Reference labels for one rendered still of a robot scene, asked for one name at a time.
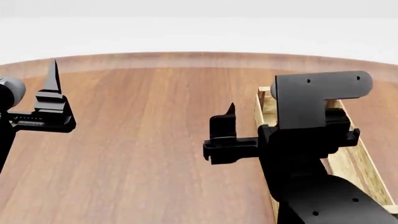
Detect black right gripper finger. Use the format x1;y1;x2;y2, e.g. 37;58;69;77
324;107;352;129
209;101;238;141

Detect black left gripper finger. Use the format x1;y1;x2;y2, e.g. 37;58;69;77
33;58;68;115

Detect light wooden tray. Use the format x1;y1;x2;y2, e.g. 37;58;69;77
254;86;397;224

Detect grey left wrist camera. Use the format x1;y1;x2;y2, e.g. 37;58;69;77
0;75;27;113

